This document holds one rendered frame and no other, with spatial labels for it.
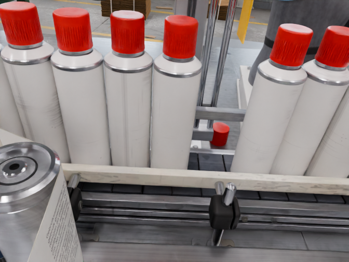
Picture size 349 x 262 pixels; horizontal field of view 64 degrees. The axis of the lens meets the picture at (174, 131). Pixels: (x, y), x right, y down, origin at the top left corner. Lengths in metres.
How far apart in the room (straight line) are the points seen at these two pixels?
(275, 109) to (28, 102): 0.26
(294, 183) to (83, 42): 0.29
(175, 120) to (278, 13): 0.36
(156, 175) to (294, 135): 0.17
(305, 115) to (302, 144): 0.04
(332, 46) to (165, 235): 0.29
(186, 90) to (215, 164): 0.16
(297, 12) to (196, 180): 0.37
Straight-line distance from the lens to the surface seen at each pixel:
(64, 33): 0.29
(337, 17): 0.62
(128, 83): 0.29
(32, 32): 0.32
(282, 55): 0.31
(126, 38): 0.28
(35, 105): 0.34
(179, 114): 0.30
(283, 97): 0.31
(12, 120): 0.37
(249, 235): 0.41
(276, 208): 0.39
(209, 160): 0.42
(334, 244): 0.46
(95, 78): 0.30
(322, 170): 0.41
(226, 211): 0.31
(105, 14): 4.37
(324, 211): 0.42
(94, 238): 0.39
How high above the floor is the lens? 1.16
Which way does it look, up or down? 37 degrees down
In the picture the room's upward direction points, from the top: 5 degrees clockwise
